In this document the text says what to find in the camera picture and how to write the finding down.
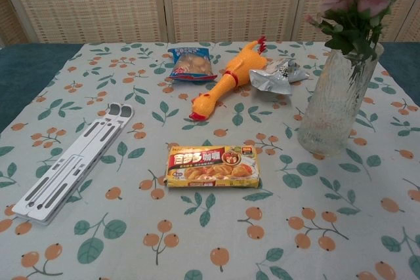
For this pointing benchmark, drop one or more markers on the silver foil snack bag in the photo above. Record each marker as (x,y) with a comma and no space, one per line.
(269,80)

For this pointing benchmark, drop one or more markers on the white folding laptop stand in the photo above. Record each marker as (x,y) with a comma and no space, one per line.
(70,158)

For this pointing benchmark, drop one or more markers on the floral leaf print tablecloth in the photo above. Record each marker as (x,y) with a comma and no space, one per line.
(115,168)

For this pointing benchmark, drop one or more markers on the transparent textured glass vase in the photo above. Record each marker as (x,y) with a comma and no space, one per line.
(331,112)

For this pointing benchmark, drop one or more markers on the yellow rubber chicken toy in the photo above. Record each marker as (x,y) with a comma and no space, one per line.
(236,70)

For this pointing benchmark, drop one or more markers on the blue biscuit snack bag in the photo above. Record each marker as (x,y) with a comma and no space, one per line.
(192,63)

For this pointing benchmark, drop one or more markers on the yellow curry box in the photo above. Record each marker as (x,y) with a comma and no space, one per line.
(210,167)

